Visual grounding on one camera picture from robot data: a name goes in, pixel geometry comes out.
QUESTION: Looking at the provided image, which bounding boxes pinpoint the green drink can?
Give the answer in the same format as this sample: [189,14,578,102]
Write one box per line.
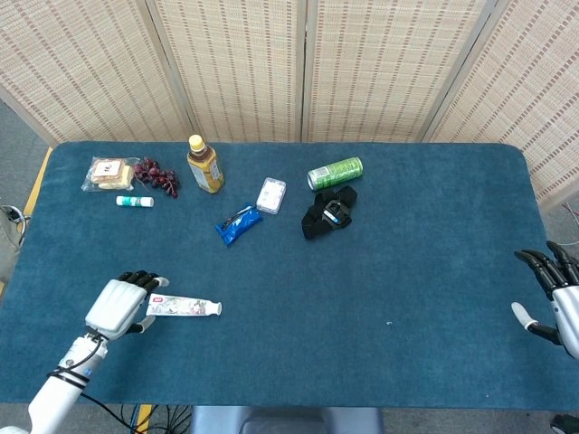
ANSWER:
[307,156,365,191]

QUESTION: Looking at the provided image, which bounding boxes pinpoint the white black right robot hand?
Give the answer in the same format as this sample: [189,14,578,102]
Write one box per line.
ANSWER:
[510,241,579,361]

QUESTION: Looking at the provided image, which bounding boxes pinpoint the yellow-capped tea bottle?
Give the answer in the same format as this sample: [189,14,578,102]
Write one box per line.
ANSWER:
[186,134,225,194]

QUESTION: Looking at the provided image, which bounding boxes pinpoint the thin white red wires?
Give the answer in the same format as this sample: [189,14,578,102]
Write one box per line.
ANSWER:
[549,202,579,248]

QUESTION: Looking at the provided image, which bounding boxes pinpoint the black floor object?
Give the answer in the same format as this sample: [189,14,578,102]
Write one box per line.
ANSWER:
[549,413,579,434]

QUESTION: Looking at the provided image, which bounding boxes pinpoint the blue carpet table cover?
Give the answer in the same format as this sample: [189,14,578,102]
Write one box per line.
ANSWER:
[0,141,579,410]

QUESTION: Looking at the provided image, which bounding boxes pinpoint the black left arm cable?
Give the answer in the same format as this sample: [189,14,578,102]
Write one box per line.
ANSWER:
[46,332,137,434]

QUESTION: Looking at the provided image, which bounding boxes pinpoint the black floor cables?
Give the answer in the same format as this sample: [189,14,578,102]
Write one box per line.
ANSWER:
[119,403,194,434]

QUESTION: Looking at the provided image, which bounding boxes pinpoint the floral white toothpaste tube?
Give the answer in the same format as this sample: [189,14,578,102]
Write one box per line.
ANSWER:
[147,293,223,317]

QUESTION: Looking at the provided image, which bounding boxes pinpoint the bamboo folding screen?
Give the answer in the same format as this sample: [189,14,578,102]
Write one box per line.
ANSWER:
[0,0,579,204]

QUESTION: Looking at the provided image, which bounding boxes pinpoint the black camera head strap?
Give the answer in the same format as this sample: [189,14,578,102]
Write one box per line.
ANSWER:
[301,184,359,241]

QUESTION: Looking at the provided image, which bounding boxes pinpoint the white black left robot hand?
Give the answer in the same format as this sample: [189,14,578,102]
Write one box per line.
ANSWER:
[84,269,171,342]

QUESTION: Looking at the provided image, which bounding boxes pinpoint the blue snack packet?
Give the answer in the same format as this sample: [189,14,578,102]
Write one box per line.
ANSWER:
[214,203,264,248]

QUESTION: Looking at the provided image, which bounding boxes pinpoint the clear plastic box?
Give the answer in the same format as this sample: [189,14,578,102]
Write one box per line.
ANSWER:
[255,176,288,214]

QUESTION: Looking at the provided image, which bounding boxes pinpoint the dark red grape bunch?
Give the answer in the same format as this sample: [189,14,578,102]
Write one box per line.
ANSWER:
[133,156,181,199]

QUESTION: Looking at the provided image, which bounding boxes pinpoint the white green glue stick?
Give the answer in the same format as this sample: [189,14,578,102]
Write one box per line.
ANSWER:
[115,195,155,209]

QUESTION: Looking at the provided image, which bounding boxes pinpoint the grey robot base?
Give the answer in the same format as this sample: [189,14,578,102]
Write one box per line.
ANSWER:
[192,405,385,434]

